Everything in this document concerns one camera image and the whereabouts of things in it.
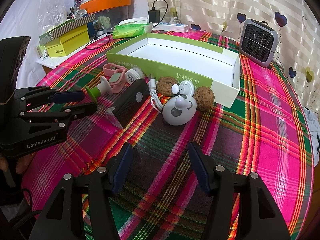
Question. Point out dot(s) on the green and white cardboard box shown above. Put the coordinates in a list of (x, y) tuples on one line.
[(200, 55)]

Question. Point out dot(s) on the cream heart-print curtain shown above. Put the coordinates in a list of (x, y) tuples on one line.
[(212, 2)]

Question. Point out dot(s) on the white cloth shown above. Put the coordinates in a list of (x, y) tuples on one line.
[(311, 120)]

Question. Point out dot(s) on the white round panda case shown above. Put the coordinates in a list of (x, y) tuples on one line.
[(132, 76)]

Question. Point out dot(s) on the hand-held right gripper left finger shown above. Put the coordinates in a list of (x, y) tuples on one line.
[(122, 166)]

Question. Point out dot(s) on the white egg-shaped smiley toy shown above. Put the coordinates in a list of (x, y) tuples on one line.
[(175, 113)]

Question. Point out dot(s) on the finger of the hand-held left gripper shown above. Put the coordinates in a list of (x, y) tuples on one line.
[(82, 110), (70, 96)]

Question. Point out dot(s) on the person's left hand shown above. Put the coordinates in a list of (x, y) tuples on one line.
[(23, 165)]

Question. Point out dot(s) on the white power strip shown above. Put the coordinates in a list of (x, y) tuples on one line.
[(172, 27)]

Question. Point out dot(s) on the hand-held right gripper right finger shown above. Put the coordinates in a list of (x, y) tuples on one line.
[(200, 167)]

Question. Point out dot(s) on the green tissue pack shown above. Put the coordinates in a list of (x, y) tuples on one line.
[(130, 30)]

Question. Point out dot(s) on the plaid tablecloth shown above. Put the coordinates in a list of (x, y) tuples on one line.
[(262, 105)]

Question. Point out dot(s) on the small clear plastic bag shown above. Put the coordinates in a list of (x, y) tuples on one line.
[(112, 117)]

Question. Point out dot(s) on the green and white suction holder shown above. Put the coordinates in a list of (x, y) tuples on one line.
[(100, 90)]

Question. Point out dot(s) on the large clear plastic bag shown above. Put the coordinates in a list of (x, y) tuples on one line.
[(52, 10)]

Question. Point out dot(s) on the striped box lid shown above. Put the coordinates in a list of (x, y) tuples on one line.
[(67, 26)]

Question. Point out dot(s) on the orange-lidded plastic container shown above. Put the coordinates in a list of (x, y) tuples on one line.
[(107, 2)]

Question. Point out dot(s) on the small white round knob device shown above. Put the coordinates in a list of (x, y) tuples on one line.
[(186, 88)]

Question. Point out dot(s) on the black power adapter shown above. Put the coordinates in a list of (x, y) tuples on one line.
[(153, 16)]

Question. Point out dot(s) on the brown walnut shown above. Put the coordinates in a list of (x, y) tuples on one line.
[(166, 87), (203, 99)]

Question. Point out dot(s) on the grey desk fan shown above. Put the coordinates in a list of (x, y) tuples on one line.
[(258, 42)]

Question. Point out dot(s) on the black rectangular speaker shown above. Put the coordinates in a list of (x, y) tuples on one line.
[(132, 100)]

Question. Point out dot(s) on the yellow cardboard box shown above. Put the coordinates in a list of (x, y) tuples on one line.
[(70, 41)]

